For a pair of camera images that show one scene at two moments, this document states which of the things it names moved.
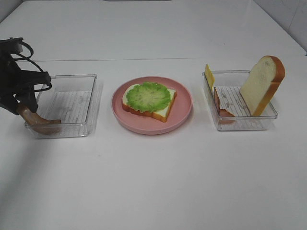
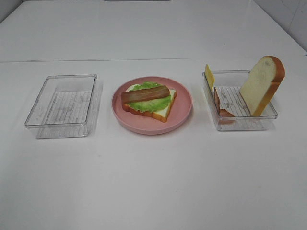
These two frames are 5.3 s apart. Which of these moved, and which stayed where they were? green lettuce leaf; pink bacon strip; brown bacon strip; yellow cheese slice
Moved: brown bacon strip
Stayed: pink bacon strip; yellow cheese slice; green lettuce leaf
